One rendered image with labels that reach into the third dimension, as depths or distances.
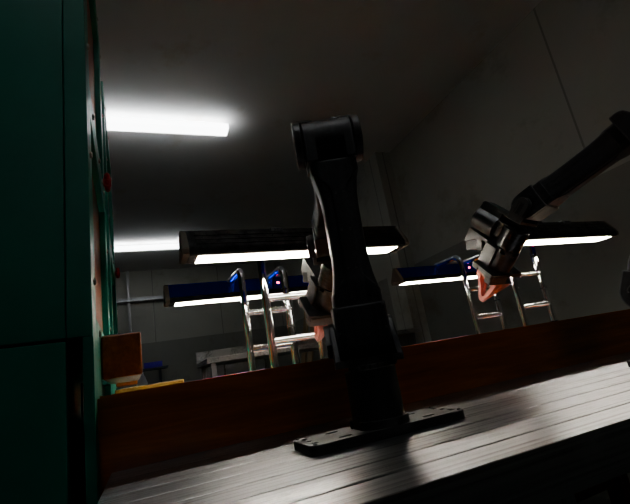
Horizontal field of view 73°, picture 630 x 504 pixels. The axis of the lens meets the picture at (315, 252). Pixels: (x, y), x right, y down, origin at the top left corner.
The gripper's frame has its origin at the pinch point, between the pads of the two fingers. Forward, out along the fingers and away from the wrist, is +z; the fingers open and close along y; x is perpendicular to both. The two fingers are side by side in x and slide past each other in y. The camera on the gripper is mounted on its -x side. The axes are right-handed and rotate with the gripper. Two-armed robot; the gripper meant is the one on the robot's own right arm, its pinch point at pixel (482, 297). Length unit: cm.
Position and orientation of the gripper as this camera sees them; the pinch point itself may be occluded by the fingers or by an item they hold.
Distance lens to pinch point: 112.9
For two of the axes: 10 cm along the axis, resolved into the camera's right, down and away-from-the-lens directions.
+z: -2.1, 8.5, 4.8
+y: -9.0, 0.3, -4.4
